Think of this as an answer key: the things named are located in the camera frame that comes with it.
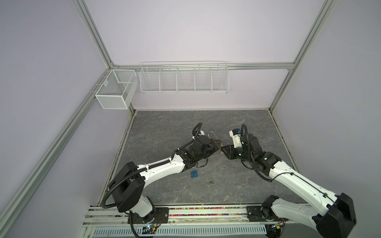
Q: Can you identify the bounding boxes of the aluminium frame profiles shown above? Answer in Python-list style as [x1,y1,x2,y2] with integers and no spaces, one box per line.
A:
[0,0,340,230]

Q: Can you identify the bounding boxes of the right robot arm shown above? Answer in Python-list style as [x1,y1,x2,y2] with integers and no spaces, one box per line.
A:
[222,125,357,238]

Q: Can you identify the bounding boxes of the brass padlock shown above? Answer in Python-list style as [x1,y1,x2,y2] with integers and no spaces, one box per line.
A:
[208,131,223,150]

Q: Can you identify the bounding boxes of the white vented cable duct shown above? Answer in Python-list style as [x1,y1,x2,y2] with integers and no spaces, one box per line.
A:
[90,224,267,238]

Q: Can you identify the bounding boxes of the white mesh box basket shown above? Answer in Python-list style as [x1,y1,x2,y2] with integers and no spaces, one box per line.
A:
[95,69,139,110]

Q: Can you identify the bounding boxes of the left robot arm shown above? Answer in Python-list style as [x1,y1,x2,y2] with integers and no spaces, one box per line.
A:
[100,122,221,223]

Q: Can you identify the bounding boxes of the blue padlock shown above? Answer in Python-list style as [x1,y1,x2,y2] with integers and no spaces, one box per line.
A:
[190,168,198,178]

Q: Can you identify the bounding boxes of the white wire shelf basket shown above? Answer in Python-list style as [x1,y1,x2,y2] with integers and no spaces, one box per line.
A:
[140,61,230,94]

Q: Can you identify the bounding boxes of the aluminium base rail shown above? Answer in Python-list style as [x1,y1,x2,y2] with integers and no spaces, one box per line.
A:
[81,203,298,229]

